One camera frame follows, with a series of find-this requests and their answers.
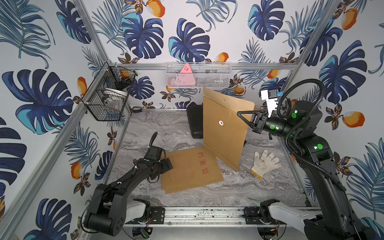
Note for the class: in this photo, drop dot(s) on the black plastic tool case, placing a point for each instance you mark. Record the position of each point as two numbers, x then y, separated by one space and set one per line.
195 118

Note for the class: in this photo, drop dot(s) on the black wire basket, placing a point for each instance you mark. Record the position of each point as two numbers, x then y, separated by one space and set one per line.
108 94

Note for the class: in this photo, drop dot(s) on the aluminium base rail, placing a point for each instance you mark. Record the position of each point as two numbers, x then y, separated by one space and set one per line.
137 214

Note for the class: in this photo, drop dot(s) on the brown file bag stack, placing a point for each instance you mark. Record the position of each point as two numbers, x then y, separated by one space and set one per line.
192 168

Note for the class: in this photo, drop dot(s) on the pink triangular item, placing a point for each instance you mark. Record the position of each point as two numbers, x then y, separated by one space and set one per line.
180 75

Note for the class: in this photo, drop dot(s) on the black round tape roll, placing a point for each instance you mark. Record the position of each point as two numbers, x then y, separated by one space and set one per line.
137 109

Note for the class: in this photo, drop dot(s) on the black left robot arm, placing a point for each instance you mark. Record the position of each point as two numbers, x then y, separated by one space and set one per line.
107 211

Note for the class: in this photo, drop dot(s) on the brown kraft file bag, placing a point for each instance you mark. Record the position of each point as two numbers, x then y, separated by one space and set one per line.
224 132

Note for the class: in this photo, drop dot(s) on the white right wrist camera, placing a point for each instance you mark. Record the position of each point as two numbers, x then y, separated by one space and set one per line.
271 98

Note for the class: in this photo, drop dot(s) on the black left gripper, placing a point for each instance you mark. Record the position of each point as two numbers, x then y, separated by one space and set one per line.
155 153

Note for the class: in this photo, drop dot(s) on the clear wall shelf basket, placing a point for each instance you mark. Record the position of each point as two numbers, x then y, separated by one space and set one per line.
210 75

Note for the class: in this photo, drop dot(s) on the white work glove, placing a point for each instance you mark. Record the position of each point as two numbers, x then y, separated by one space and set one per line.
264 163

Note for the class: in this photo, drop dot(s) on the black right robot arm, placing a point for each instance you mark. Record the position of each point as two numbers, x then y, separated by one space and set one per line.
337 220

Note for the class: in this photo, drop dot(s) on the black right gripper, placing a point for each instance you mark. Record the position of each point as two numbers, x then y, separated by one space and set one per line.
260 127

